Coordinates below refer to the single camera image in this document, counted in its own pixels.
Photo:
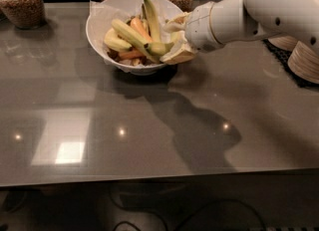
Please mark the stack of paper bowls lower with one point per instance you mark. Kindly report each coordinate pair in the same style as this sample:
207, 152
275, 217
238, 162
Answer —
304, 63

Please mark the stack of paper bowls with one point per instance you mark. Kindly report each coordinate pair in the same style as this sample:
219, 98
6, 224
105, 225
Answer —
304, 63
286, 43

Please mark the black rubber mat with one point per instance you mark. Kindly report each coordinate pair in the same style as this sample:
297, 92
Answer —
282, 57

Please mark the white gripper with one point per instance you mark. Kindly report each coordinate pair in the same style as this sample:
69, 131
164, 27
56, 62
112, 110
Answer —
198, 29

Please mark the white ceramic bowl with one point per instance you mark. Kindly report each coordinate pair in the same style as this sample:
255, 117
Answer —
139, 68

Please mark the white paper bowl liner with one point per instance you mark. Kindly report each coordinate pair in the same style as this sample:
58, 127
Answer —
103, 16

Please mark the upright yellow-green banana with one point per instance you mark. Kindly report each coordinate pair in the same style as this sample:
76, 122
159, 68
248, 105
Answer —
152, 16

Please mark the orange carrot lower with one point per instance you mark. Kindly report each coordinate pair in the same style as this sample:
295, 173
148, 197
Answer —
130, 55

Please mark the glass cereal jar left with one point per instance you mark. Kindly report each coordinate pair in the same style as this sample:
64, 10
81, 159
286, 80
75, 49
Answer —
24, 14

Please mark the orange carrot upper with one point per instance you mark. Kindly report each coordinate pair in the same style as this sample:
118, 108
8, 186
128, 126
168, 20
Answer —
137, 24

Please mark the short yellow banana left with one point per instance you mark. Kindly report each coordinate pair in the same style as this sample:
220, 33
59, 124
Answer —
114, 42

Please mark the long yellow banana diagonal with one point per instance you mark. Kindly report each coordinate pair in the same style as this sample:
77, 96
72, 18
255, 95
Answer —
133, 37

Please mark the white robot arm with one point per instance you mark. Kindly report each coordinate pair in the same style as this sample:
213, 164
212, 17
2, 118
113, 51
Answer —
213, 25

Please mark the stack of paper bowls upper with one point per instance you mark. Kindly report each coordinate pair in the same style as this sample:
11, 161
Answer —
286, 43

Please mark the curved yellow banana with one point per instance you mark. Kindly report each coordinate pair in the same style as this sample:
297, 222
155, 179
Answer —
161, 48

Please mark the orange carrot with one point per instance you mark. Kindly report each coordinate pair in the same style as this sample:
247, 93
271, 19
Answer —
137, 24
130, 55

